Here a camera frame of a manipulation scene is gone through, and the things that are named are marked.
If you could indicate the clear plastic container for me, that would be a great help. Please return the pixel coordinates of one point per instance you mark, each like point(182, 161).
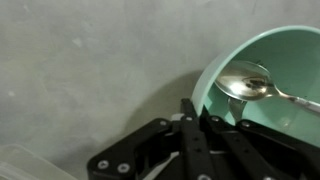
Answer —
point(23, 165)

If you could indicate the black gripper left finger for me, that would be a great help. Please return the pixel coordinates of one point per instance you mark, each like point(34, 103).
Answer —
point(195, 146)

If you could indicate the silver metal spoon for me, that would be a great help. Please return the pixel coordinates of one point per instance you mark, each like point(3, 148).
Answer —
point(246, 83)

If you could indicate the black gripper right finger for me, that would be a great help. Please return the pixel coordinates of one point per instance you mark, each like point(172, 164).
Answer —
point(260, 146)

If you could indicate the green bowl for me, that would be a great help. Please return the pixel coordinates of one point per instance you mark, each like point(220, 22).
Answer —
point(293, 50)

